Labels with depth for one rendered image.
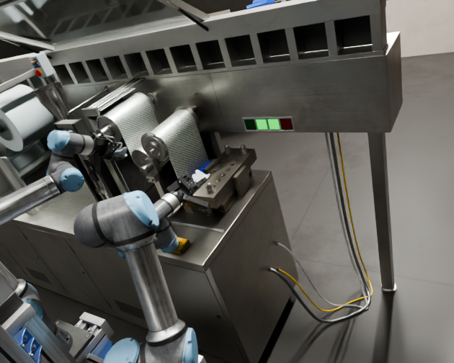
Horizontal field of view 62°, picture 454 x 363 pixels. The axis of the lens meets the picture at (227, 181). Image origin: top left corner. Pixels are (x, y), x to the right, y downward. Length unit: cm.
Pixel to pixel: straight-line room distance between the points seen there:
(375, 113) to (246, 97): 54
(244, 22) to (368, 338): 168
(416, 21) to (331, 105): 411
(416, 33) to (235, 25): 423
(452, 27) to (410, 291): 384
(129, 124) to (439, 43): 453
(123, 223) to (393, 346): 162
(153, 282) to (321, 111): 95
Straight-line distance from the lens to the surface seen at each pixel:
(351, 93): 154
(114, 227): 107
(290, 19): 152
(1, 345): 113
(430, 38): 567
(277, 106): 167
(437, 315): 239
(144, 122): 191
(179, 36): 179
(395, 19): 564
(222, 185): 168
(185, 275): 172
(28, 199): 136
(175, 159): 171
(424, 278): 254
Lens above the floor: 191
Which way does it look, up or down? 31 degrees down
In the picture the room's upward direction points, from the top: 19 degrees counter-clockwise
